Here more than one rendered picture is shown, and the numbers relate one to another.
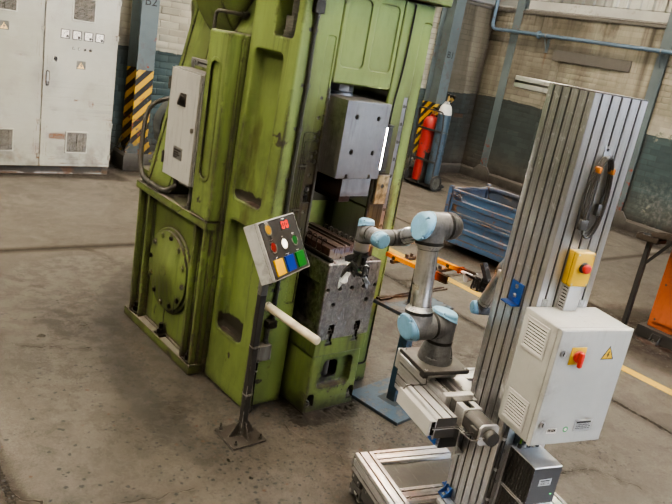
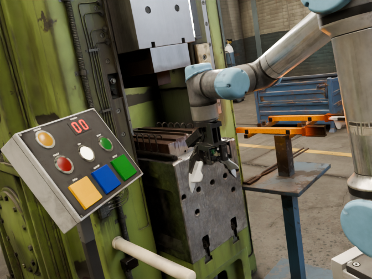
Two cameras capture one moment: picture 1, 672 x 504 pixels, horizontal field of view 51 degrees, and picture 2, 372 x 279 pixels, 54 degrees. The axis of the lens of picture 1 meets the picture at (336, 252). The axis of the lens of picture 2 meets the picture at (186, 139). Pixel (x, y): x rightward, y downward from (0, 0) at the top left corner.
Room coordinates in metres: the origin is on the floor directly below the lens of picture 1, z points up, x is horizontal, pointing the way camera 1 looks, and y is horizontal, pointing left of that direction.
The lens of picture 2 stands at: (2.09, -0.07, 1.32)
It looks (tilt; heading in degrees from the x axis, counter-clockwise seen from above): 13 degrees down; 1
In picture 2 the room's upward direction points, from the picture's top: 10 degrees counter-clockwise
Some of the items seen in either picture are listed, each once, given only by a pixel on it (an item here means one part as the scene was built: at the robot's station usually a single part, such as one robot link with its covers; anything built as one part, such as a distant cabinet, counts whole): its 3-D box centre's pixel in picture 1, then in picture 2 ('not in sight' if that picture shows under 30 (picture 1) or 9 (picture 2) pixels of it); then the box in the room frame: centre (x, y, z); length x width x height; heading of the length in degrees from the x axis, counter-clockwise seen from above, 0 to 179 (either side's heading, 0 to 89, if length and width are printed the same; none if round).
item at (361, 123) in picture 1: (344, 133); (137, 4); (3.80, 0.07, 1.56); 0.42 x 0.39 x 0.40; 42
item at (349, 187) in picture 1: (330, 177); (140, 62); (3.77, 0.10, 1.32); 0.42 x 0.20 x 0.10; 42
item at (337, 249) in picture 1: (320, 239); (155, 140); (3.77, 0.10, 0.96); 0.42 x 0.20 x 0.09; 42
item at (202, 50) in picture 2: (380, 189); (203, 61); (3.92, -0.19, 1.27); 0.09 x 0.02 x 0.17; 132
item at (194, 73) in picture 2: (365, 230); (201, 84); (3.10, -0.12, 1.23); 0.09 x 0.08 x 0.11; 33
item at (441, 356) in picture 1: (436, 348); not in sight; (2.76, -0.50, 0.87); 0.15 x 0.15 x 0.10
